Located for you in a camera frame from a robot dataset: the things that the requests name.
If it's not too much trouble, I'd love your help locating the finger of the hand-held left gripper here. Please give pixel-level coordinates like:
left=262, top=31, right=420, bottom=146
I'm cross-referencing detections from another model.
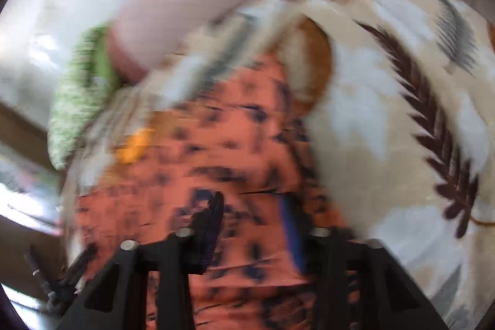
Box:
left=60, top=243, right=99, bottom=294

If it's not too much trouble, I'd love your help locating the orange leaf print garment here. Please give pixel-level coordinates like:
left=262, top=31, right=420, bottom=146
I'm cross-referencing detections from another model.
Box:
left=71, top=54, right=362, bottom=330

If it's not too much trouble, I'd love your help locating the beige leaf printed blanket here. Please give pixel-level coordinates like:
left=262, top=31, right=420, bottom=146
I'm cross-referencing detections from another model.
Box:
left=58, top=0, right=495, bottom=330

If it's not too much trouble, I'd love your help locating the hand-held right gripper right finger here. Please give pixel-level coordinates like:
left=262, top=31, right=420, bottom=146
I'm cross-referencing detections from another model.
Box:
left=280, top=195, right=450, bottom=330

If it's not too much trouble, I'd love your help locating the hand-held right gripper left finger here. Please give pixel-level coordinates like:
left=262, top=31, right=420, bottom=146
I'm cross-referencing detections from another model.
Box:
left=67, top=192, right=225, bottom=330

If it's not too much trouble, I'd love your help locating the green checked pillow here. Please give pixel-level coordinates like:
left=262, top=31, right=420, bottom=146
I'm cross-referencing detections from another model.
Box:
left=47, top=24, right=121, bottom=171

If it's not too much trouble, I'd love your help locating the brown wooden window frame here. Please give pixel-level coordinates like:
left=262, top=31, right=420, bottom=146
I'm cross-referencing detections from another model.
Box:
left=0, top=100, right=53, bottom=164

